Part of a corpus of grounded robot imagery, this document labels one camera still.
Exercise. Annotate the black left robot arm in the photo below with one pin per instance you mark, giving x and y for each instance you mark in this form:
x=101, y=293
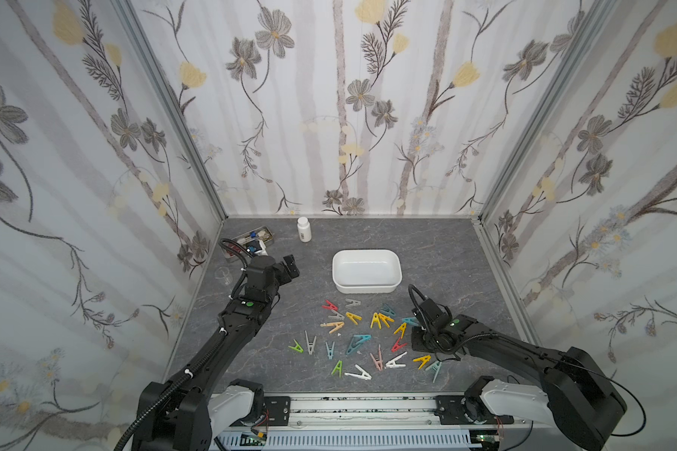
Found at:
x=214, y=361

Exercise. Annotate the white pill bottle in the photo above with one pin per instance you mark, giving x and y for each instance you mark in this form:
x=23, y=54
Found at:
x=304, y=229

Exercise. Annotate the white clothespin centre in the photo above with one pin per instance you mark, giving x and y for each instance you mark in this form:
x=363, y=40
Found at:
x=396, y=362

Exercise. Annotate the white clothespin bottom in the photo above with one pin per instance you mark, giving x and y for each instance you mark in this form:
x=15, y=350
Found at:
x=360, y=373

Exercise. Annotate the lime green clothespin bottom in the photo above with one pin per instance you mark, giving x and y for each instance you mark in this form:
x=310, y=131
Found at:
x=338, y=369

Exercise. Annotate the turquoise clothespin right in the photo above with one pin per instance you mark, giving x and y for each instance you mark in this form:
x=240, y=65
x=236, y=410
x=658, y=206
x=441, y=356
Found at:
x=411, y=321

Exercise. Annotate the white plastic storage box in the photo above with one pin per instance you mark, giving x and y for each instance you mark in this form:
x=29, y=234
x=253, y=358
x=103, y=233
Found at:
x=366, y=271

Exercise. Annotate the pink clothespin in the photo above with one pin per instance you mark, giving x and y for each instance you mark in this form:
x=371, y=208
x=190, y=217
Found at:
x=377, y=359

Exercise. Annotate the dark teal clothespin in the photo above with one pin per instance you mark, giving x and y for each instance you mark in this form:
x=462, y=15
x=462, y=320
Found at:
x=387, y=311

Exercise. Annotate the beige clothespin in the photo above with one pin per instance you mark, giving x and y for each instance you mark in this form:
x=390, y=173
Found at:
x=333, y=326

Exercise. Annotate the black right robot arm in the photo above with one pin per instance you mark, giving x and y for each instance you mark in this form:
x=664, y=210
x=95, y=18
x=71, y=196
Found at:
x=519, y=366

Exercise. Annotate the lime green clothespin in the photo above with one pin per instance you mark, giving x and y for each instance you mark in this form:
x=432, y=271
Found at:
x=338, y=369
x=297, y=347

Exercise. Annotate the red clothespin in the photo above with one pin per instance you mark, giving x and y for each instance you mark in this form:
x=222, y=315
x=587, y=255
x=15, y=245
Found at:
x=398, y=345
x=330, y=306

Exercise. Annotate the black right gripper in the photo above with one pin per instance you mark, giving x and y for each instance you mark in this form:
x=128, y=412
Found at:
x=424, y=315

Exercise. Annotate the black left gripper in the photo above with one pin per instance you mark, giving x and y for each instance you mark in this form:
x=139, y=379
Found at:
x=282, y=272

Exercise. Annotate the metal tray with tools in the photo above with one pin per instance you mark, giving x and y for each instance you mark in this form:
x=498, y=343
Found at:
x=262, y=233

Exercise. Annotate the white clothespin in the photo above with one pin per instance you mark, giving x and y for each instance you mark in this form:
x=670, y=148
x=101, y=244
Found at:
x=360, y=373
x=396, y=362

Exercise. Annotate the sage green clothespin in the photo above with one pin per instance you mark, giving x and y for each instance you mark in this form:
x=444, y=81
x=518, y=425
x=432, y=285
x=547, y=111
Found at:
x=330, y=350
x=435, y=368

